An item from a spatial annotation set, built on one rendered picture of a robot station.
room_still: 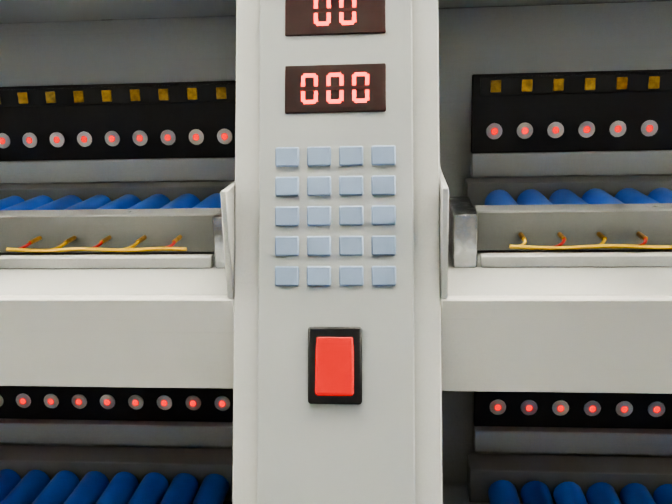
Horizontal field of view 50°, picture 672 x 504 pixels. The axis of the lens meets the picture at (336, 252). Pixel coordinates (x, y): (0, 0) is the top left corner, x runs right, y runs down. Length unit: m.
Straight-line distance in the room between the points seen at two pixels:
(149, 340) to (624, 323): 0.22
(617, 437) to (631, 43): 0.28
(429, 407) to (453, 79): 0.29
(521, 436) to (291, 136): 0.27
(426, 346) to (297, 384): 0.06
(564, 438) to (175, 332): 0.28
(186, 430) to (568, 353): 0.28
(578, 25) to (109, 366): 0.40
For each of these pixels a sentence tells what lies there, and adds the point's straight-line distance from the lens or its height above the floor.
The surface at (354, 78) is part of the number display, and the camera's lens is 0.33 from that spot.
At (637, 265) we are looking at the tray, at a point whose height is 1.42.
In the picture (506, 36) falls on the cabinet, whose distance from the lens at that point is 0.56.
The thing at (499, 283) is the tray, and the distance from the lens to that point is 0.35.
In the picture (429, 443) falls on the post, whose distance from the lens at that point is 0.33.
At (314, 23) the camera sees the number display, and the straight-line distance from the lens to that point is 0.34.
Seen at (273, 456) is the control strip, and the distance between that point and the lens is 0.33.
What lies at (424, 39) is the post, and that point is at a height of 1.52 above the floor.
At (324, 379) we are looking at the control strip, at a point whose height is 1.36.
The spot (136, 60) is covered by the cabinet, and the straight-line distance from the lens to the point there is 0.59.
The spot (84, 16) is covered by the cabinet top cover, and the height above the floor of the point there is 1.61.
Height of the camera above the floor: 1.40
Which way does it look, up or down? 3 degrees up
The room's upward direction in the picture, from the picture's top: straight up
